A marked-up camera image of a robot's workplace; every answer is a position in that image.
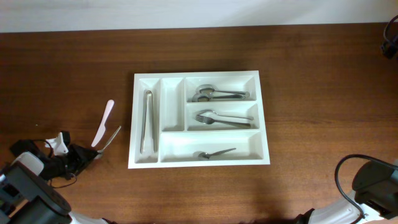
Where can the white cutlery tray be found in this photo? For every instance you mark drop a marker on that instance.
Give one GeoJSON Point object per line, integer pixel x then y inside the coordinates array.
{"type": "Point", "coordinates": [180, 138]}

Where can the thin metal fork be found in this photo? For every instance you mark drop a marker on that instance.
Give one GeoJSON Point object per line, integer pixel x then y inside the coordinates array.
{"type": "Point", "coordinates": [214, 112]}

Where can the small metal teaspoon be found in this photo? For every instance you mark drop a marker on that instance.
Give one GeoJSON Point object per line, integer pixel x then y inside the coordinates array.
{"type": "Point", "coordinates": [207, 156]}

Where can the pink plastic knife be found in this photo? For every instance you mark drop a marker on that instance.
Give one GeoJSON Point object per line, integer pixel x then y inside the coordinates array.
{"type": "Point", "coordinates": [101, 129]}

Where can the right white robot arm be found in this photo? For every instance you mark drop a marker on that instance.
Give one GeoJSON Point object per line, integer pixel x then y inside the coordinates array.
{"type": "Point", "coordinates": [373, 195]}

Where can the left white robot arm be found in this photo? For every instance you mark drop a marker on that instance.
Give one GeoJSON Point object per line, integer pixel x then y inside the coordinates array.
{"type": "Point", "coordinates": [27, 196]}

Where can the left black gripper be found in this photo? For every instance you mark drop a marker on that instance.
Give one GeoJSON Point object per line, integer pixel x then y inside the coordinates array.
{"type": "Point", "coordinates": [78, 152]}

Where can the thick handled metal fork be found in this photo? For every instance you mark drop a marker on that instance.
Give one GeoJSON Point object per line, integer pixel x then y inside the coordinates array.
{"type": "Point", "coordinates": [208, 120]}

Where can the large metal spoon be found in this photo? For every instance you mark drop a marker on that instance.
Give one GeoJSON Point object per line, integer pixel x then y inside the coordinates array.
{"type": "Point", "coordinates": [207, 88]}
{"type": "Point", "coordinates": [203, 97]}

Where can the metal serving tongs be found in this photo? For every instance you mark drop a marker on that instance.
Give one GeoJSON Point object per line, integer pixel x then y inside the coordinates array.
{"type": "Point", "coordinates": [148, 112]}

